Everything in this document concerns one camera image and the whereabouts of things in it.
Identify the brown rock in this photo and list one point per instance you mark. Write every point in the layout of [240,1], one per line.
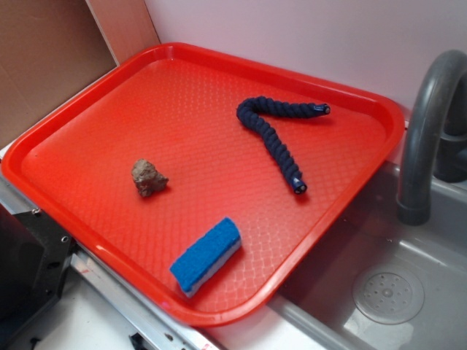
[147,178]

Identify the brown cardboard panel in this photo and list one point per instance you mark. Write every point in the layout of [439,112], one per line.
[51,50]

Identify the blue and white sponge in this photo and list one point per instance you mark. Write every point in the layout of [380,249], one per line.
[202,260]

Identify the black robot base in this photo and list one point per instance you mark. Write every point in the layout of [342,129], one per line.
[35,256]

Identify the red plastic tray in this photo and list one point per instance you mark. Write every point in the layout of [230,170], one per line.
[175,106]

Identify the grey toy sink basin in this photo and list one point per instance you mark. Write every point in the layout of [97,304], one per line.
[317,296]

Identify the round sink drain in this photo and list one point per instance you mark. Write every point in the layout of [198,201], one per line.
[388,294]

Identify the grey plastic faucet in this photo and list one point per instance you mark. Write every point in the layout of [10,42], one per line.
[435,144]

